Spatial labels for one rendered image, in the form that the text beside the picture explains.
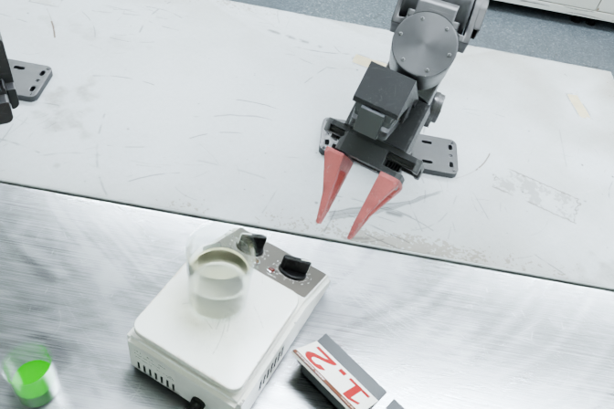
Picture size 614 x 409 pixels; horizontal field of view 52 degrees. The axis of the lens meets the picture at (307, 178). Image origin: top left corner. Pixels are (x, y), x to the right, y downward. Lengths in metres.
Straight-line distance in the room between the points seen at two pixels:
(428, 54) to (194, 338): 0.33
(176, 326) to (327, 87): 0.51
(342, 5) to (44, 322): 2.34
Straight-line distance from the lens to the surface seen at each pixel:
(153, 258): 0.76
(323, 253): 0.78
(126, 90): 0.96
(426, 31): 0.56
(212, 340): 0.61
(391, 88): 0.54
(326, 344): 0.71
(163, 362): 0.62
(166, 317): 0.62
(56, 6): 1.14
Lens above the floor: 1.53
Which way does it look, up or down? 48 degrees down
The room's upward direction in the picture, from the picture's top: 12 degrees clockwise
